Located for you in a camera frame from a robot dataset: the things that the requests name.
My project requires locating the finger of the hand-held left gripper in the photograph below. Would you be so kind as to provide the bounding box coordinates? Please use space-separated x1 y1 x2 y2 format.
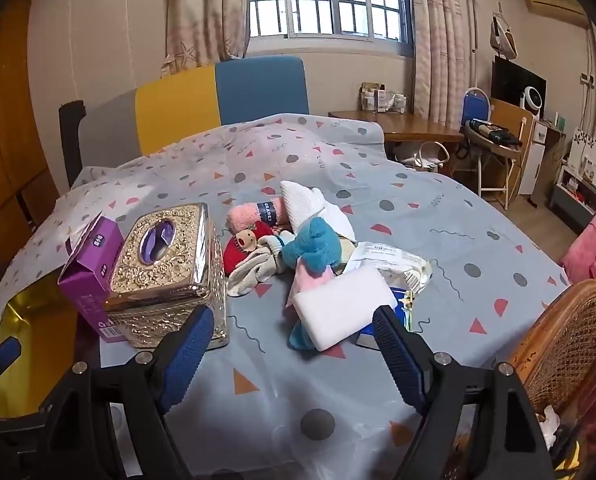
0 336 23 387

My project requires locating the white sponge block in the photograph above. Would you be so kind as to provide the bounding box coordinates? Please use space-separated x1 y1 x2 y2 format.
292 266 399 352

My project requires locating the barred window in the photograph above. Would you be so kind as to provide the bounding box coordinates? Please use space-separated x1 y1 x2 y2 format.
248 0 413 56

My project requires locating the purple cardboard box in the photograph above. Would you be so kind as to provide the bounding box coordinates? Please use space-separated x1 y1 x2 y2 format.
58 211 128 343

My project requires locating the grey yellow blue chair back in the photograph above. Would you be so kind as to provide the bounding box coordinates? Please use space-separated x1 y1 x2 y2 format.
78 56 311 171

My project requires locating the pink cloth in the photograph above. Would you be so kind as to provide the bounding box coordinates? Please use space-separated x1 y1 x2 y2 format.
284 255 336 311

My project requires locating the wooden wardrobe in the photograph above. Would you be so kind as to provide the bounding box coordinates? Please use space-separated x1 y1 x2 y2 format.
0 0 58 241

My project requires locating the rattan chair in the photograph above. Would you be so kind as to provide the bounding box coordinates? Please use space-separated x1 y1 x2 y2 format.
508 280 596 456

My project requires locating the metal pole stand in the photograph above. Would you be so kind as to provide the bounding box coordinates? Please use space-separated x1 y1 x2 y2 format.
468 0 484 91

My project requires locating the beige sock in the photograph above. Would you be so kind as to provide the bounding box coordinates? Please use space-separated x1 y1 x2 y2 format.
227 235 299 298

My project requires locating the black hair tool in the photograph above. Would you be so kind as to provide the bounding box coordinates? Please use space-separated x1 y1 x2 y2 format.
468 119 521 148

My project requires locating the hanging handbag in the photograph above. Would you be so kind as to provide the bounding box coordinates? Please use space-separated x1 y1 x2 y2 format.
488 2 520 61

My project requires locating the black television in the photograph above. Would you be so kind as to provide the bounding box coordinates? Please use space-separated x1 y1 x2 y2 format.
492 56 548 111

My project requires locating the wooden desk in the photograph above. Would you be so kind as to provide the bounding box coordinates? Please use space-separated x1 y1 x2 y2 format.
328 110 466 161

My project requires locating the gold embossed tissue box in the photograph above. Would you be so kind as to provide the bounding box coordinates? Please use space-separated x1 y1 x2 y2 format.
102 202 231 350

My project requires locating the desk organizer with bottles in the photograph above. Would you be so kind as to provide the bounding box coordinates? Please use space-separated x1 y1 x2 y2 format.
360 82 409 113

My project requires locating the blue tissue pack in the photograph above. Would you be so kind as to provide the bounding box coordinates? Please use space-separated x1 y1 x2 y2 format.
355 285 416 351

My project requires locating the white tote bag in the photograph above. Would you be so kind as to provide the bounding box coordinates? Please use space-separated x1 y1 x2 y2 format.
413 141 451 173

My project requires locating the white cabinet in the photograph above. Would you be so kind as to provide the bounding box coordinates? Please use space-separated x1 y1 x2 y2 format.
518 117 566 196

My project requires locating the blue plush toy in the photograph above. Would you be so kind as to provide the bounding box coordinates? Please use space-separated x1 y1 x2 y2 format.
278 217 351 281

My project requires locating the red plush toy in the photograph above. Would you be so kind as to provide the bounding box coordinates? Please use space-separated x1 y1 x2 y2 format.
223 220 279 277

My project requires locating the pink yarn ball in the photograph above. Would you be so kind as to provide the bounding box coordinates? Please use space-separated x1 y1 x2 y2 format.
228 197 289 236

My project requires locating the grey storage shelf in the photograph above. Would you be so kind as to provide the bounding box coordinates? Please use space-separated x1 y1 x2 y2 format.
548 160 596 233

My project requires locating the white patterned box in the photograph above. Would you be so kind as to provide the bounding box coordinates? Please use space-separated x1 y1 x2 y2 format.
570 130 596 181

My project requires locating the beige patterned curtain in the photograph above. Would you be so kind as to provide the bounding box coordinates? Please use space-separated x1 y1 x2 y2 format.
160 0 251 78
408 0 471 128

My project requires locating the clear wet wipes packet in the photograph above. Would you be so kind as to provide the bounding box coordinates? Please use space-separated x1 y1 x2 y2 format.
343 241 433 293

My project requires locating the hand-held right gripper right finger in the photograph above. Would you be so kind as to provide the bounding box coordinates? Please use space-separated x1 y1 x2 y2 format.
373 305 559 480

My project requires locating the white knitted cloth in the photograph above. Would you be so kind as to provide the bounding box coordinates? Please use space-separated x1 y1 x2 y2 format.
279 180 356 241

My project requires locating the white plastic bag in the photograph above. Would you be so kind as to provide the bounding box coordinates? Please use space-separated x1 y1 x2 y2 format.
538 405 561 451

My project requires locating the yellow plastic bag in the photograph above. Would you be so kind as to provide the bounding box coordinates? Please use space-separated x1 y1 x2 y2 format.
0 280 81 416

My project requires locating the white round fan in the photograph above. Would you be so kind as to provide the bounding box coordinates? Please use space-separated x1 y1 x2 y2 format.
523 86 546 111

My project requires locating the wall air conditioner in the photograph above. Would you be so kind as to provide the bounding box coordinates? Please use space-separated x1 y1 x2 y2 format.
524 0 586 26

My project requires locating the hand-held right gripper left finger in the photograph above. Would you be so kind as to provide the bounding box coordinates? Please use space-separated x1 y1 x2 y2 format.
28 305 216 480

